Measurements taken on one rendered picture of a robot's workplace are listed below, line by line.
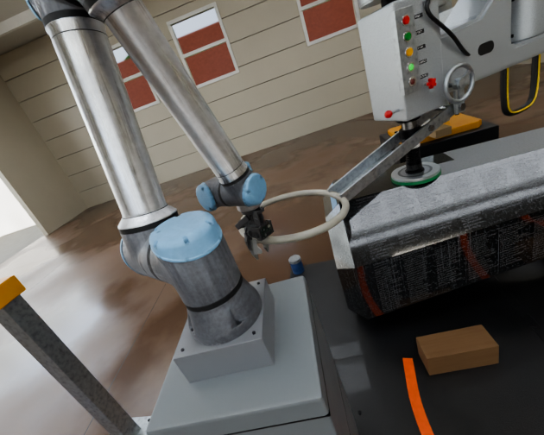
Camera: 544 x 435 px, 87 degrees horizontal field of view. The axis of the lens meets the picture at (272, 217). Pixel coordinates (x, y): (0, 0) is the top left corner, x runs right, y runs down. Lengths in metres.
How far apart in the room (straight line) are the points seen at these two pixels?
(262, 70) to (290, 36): 0.93
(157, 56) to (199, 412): 0.75
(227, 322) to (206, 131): 0.44
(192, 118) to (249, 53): 6.91
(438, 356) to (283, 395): 1.02
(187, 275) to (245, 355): 0.23
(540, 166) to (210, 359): 1.50
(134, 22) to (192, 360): 0.71
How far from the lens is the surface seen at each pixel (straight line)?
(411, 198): 1.46
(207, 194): 0.87
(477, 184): 1.55
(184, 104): 0.71
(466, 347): 1.63
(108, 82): 0.77
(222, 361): 0.74
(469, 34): 1.55
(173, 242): 0.60
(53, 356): 1.66
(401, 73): 1.28
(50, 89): 9.32
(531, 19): 1.85
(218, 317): 0.68
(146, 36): 0.71
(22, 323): 1.59
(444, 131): 2.15
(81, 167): 9.43
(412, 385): 1.64
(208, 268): 0.62
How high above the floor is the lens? 1.41
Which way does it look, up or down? 24 degrees down
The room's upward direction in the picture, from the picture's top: 20 degrees counter-clockwise
